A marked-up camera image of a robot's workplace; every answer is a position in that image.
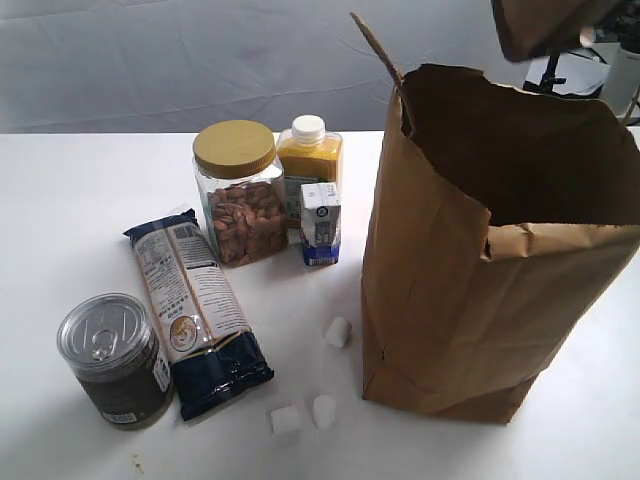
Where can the small brown pouch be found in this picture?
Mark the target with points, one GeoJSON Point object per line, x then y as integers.
{"type": "Point", "coordinates": [529, 29]}

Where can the large brown paper bag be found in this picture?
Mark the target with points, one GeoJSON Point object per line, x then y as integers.
{"type": "Point", "coordinates": [499, 217]}

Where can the small blue white carton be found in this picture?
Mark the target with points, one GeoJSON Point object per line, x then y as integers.
{"type": "Point", "coordinates": [320, 223]}

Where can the yellow powder bottle white cap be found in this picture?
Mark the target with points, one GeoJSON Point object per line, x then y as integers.
{"type": "Point", "coordinates": [309, 153]}

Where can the almond jar with yellow lid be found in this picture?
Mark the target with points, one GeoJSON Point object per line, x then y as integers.
{"type": "Point", "coordinates": [241, 185]}

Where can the dark blue noodle package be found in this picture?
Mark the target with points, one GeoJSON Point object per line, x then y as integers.
{"type": "Point", "coordinates": [214, 355]}

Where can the white marshmallow front left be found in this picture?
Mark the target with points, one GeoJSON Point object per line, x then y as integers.
{"type": "Point", "coordinates": [285, 420]}

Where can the clear can with pull-tab lid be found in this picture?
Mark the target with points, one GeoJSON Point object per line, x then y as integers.
{"type": "Point", "coordinates": [111, 346]}

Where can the black tripod stand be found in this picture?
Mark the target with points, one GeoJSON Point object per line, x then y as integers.
{"type": "Point", "coordinates": [542, 75]}

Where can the white cylinder container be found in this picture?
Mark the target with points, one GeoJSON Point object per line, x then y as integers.
{"type": "Point", "coordinates": [621, 82]}

